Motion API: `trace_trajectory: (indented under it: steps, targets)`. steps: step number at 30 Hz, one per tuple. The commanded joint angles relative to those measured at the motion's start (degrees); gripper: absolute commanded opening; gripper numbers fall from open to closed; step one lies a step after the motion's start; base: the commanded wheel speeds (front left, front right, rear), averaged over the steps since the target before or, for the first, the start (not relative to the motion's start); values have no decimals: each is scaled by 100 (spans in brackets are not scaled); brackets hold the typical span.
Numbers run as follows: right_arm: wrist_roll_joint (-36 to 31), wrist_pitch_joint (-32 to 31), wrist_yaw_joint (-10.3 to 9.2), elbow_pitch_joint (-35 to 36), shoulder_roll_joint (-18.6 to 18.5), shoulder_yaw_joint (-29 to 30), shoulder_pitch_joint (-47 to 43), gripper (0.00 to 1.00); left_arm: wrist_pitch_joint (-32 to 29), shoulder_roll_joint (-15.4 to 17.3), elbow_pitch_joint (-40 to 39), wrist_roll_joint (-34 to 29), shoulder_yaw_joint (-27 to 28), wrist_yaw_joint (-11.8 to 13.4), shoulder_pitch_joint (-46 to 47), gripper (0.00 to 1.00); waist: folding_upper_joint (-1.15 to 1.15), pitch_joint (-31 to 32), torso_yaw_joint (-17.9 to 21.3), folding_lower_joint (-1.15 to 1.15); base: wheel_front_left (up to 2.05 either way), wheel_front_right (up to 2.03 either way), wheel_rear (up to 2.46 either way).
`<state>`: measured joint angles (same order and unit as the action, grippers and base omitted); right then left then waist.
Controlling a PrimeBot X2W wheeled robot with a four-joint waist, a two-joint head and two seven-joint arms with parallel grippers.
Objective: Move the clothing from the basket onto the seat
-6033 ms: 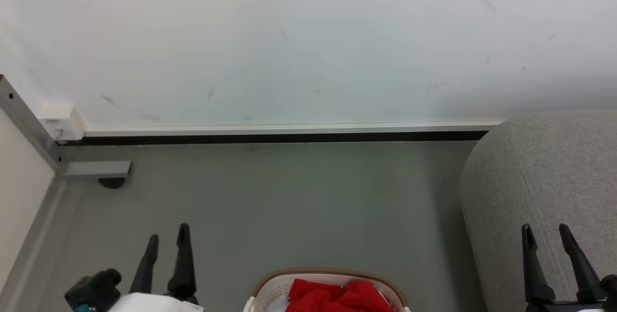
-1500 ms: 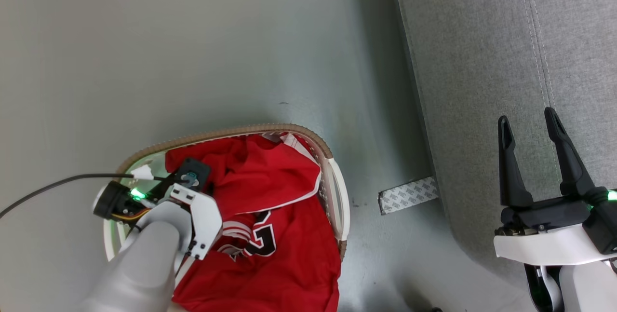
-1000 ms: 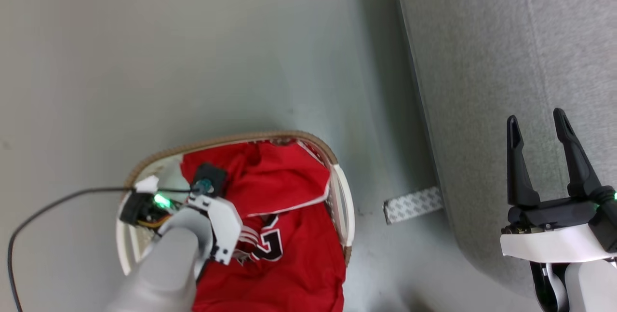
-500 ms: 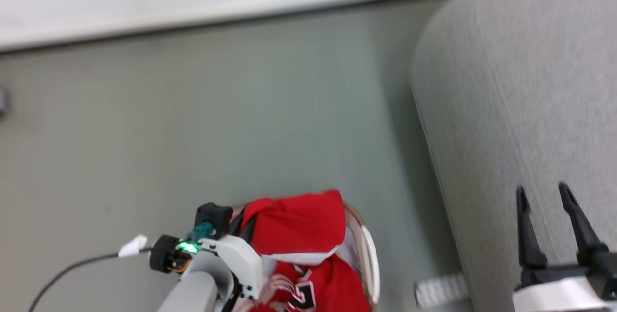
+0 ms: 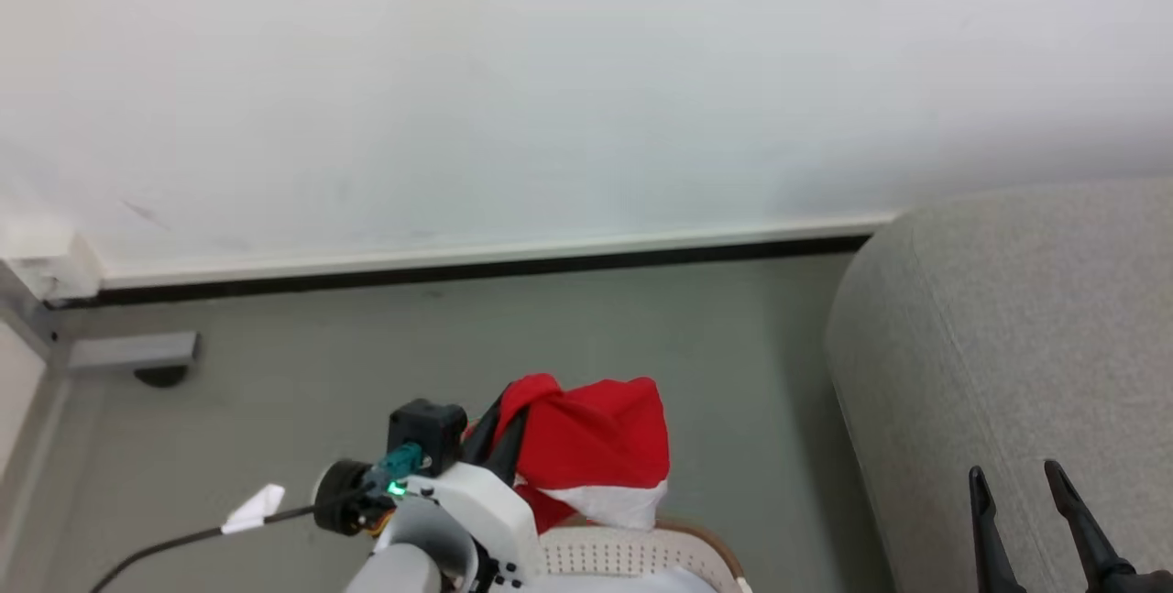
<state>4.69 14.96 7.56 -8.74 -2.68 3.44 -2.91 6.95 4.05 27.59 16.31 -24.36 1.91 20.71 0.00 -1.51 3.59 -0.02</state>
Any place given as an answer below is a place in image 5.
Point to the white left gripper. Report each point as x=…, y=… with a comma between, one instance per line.
x=495, y=520

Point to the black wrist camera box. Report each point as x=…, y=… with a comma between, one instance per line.
x=429, y=428

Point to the white and black baseboard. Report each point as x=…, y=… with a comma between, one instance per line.
x=476, y=254

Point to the black round foot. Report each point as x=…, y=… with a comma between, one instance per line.
x=162, y=377

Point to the red and white garment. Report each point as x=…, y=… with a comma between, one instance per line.
x=596, y=446

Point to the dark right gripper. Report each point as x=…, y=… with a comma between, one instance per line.
x=1156, y=582

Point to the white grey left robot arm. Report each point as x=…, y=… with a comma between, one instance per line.
x=403, y=570

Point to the light grey fabric sofa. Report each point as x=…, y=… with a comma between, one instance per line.
x=1017, y=345

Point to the cream perforated laundry basket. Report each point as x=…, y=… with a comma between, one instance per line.
x=623, y=561

